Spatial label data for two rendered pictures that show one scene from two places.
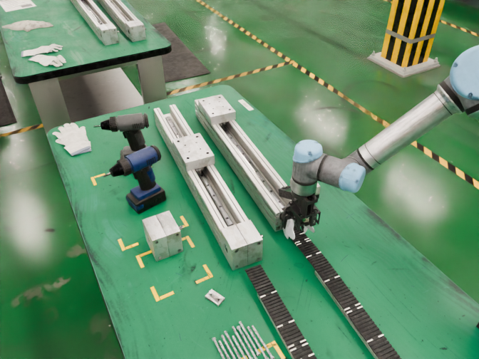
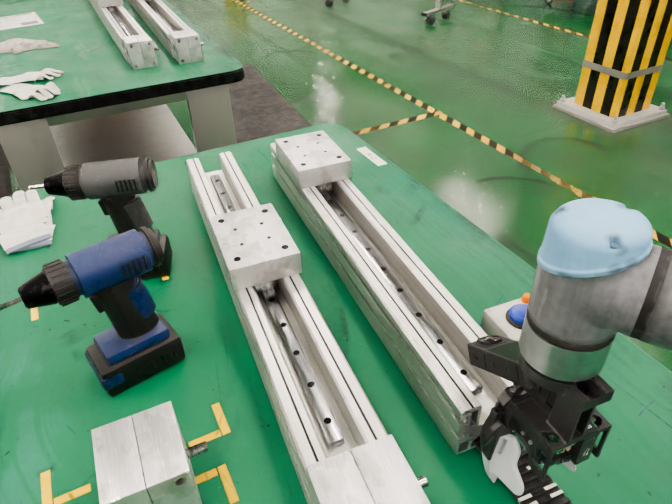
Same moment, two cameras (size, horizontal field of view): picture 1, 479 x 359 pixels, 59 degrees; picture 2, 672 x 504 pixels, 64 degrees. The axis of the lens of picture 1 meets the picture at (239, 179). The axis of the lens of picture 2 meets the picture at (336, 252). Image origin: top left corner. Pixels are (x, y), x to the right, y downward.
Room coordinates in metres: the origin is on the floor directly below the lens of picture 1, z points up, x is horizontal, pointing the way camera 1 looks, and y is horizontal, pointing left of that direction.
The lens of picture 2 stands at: (0.57, 0.00, 1.38)
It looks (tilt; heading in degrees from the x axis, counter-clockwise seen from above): 36 degrees down; 3
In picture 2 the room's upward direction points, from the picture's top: 2 degrees counter-clockwise
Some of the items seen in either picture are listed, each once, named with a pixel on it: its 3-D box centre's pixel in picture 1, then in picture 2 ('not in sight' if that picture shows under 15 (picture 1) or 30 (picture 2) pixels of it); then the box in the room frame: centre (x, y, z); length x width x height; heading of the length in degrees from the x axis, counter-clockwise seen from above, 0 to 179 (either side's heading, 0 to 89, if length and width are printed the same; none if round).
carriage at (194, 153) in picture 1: (193, 154); (254, 250); (1.28, 0.17, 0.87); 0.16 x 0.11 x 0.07; 23
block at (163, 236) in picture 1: (166, 234); (159, 469); (0.92, 0.23, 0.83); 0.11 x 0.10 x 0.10; 117
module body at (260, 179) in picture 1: (239, 152); (361, 246); (1.35, 0.00, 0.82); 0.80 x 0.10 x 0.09; 23
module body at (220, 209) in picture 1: (194, 164); (258, 274); (1.28, 0.17, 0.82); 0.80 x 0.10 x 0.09; 23
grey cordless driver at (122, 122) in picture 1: (125, 141); (106, 221); (1.35, 0.44, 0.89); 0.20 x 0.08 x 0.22; 102
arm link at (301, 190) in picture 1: (304, 183); (566, 338); (0.93, -0.19, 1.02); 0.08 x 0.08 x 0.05
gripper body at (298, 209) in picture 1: (303, 205); (552, 402); (0.92, -0.19, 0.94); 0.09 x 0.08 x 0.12; 23
